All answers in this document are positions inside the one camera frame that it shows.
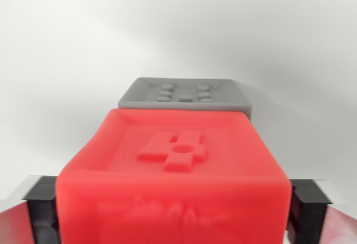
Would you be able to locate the red embossed cube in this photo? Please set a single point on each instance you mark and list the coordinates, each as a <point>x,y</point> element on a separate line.
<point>173,188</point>

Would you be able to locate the grey embossed cube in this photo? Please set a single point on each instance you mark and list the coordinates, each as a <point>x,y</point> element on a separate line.
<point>184,93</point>

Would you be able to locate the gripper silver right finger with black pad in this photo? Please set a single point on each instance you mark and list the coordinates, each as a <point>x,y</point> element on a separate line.
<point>312,207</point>

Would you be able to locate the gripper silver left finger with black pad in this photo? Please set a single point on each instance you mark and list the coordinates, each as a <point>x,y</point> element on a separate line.
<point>33,210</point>

